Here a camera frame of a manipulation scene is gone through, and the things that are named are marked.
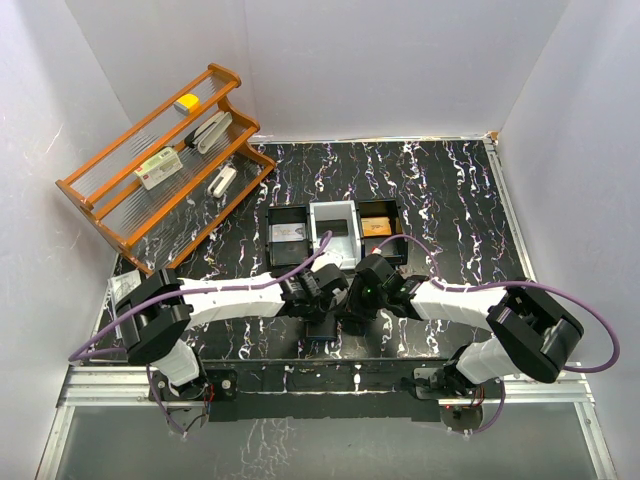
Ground white green card box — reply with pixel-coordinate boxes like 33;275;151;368
134;146;183;190

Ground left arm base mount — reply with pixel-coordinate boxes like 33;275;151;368
145;366;238;441

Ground white printed paper sheet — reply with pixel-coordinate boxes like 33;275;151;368
108;270;143;319

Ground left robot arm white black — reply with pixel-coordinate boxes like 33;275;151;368
116;263;349;400

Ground black leather card holder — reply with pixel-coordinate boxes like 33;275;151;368
331;309;349;336

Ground silver card in left tray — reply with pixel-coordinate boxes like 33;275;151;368
269;223;307;243

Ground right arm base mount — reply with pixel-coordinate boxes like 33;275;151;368
404;367;506;441

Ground orange wooden shelf rack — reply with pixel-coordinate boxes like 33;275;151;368
56;64;275;274

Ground aluminium frame rail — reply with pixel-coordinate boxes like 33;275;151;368
37;359;616;479

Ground right black tray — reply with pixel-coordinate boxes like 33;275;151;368
356;198;408;266

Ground yellow white small box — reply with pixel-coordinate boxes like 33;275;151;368
173;93;200;116

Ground left black tray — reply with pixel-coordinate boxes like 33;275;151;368
265;205;313;269

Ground small white stapler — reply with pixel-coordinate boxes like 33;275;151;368
207;165;237;199

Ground white black stapler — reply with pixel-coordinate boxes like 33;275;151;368
184;111;233;154

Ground orange card in right tray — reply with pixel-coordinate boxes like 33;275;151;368
361;217;392;238

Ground black tray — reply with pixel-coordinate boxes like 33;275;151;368
356;198;408;266
265;205;313;269

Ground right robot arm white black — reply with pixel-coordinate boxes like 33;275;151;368
342;254;584;397

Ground white middle tray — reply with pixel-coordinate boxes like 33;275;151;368
309;200;362;270

